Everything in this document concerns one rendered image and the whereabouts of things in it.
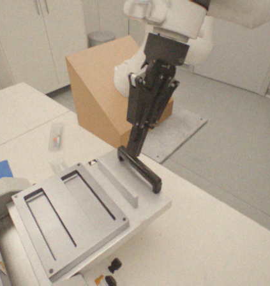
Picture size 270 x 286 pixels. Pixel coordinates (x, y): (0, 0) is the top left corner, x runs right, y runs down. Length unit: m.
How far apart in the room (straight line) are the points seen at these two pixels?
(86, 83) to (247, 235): 0.75
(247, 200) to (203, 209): 1.11
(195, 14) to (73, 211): 0.41
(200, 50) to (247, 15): 0.32
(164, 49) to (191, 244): 0.54
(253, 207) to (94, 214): 1.50
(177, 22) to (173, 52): 0.04
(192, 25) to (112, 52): 0.70
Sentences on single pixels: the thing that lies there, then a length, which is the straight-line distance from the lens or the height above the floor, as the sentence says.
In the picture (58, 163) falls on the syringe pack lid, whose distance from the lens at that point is 0.91.
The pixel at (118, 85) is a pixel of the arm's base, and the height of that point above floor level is 0.97.
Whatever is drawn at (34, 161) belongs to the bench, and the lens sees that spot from 0.98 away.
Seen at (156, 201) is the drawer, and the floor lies 0.97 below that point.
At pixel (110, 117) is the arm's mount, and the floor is 0.89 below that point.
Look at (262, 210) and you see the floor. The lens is 1.88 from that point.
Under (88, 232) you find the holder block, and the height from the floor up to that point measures 0.99.
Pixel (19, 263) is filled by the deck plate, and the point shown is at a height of 0.93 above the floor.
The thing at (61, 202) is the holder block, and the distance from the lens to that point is 0.50.
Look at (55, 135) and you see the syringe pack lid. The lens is 1.04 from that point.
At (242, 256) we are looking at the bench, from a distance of 0.76.
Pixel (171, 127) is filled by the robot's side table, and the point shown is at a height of 0.75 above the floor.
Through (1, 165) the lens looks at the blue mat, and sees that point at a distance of 1.03.
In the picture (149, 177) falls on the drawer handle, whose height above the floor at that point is 1.01.
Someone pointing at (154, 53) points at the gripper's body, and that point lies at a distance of 0.40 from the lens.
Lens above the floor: 1.39
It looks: 41 degrees down
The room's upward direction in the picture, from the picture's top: straight up
